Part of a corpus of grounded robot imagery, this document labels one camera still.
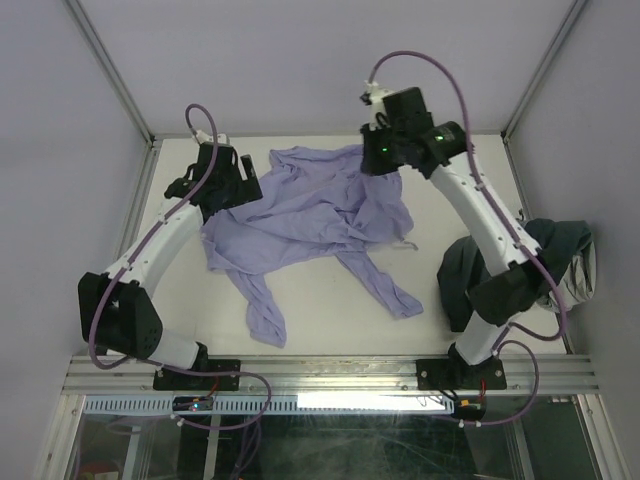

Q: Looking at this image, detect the aluminium left frame post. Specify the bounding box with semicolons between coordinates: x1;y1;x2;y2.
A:
62;0;156;146

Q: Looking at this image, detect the white slotted cable duct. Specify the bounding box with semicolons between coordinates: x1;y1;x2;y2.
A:
84;392;454;416

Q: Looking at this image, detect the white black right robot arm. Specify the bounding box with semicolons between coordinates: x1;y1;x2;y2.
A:
360;82;551;387

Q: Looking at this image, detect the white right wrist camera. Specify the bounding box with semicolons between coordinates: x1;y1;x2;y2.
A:
360;80;394;108

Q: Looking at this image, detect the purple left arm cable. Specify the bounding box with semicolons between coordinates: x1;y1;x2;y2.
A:
87;103;274;431

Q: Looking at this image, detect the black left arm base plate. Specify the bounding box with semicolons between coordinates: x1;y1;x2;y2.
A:
153;358;241;393

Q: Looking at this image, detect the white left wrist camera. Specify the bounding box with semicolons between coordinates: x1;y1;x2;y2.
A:
191;129;231;147

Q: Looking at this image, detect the aluminium mounting rail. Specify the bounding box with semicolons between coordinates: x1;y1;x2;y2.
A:
62;354;599;396

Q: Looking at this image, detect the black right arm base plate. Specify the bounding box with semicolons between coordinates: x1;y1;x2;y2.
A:
415;358;507;391

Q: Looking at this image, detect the aluminium right frame post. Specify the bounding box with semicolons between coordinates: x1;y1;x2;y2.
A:
499;0;591;139

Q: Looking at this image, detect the dark green grey jacket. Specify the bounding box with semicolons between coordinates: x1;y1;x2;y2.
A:
437;218;597;332

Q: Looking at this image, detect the aluminium frame post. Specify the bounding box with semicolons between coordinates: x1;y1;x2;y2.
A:
62;0;156;146
499;0;591;139

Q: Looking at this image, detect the lilac purple jacket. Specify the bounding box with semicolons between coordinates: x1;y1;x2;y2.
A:
201;145;424;348

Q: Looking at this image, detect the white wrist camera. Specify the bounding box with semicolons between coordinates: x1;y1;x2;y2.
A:
191;129;231;147
360;80;394;108

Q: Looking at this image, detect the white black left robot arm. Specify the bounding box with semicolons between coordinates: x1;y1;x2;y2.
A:
78;142;262;389

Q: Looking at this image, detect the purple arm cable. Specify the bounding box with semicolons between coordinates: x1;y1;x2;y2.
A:
87;103;274;431
368;49;571;429

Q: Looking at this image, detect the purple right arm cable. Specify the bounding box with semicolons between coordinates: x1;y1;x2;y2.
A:
368;49;571;429

